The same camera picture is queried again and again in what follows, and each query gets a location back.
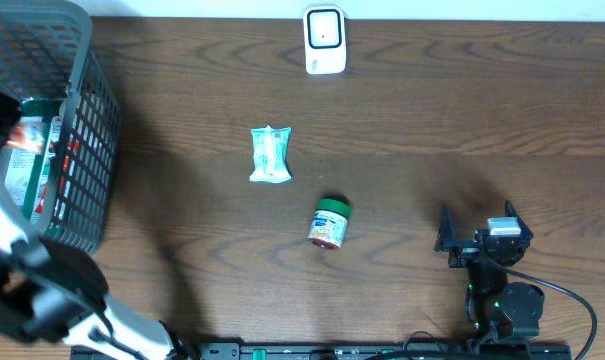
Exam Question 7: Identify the green white tape bag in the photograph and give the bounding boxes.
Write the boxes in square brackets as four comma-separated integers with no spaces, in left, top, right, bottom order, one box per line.
[4,100,66,224]

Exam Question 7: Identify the light teal snack packet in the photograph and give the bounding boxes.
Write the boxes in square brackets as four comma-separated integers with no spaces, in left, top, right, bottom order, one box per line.
[249,125,292,184]

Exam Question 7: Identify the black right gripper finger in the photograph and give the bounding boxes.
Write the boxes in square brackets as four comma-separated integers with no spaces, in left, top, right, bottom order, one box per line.
[438,205,455,241]
[504,200,527,231]

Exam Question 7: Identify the green lid jar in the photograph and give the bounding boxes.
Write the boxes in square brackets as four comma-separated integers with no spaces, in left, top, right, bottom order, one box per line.
[308,197,351,250]

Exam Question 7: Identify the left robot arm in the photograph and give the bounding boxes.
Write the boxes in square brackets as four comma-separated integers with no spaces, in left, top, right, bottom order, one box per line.
[0,92,201,359]

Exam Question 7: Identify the grey plastic mesh basket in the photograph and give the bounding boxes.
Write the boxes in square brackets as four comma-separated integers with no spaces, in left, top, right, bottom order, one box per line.
[0,1,121,253]

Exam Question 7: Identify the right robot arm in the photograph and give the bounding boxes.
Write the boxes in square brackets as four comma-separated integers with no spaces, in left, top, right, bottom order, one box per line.
[434,202,545,342]

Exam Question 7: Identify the red coffee stick sachet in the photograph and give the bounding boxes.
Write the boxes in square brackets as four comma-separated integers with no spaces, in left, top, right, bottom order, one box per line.
[6,122,46,154]

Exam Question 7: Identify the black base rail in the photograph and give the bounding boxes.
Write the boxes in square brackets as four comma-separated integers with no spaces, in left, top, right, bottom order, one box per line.
[198,341,572,360]

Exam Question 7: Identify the white barcode scanner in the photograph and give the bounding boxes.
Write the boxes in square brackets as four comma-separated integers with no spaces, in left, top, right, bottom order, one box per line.
[303,5,347,75]

